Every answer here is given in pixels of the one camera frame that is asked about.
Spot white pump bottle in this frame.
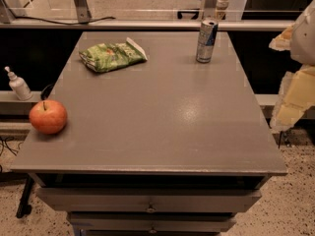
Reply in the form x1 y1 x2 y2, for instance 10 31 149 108
5 66 32 101

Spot black table leg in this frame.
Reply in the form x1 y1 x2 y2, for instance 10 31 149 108
16 177 34 218

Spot red apple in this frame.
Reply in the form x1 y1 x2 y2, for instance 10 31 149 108
29 99 68 135

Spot green rice chip bag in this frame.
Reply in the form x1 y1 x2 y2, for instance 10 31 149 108
79 37 148 73

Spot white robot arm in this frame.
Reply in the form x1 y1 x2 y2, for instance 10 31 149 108
269 0 315 132

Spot metal frame post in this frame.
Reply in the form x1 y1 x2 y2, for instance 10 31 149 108
200 0 221 20
74 0 92 24

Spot grey drawer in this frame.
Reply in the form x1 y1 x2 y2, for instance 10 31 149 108
36 188 261 213
67 212 235 233

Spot grey drawer cabinet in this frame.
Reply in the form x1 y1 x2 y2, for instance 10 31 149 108
13 31 286 236

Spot silver blue drink can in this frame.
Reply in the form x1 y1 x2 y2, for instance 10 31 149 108
196 17 219 63

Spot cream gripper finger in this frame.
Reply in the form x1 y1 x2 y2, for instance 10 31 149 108
269 26 293 51
270 65 315 132

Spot metal frame post right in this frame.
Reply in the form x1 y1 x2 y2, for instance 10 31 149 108
200 0 221 20

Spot black floor cables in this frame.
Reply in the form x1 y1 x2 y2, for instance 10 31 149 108
0 136 24 157

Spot metal frame post left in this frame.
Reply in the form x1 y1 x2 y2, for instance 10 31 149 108
74 0 92 24

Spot top grey drawer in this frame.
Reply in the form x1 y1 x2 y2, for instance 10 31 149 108
36 188 261 213

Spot black cable on ledge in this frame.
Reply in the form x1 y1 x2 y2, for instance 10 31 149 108
9 15 116 26

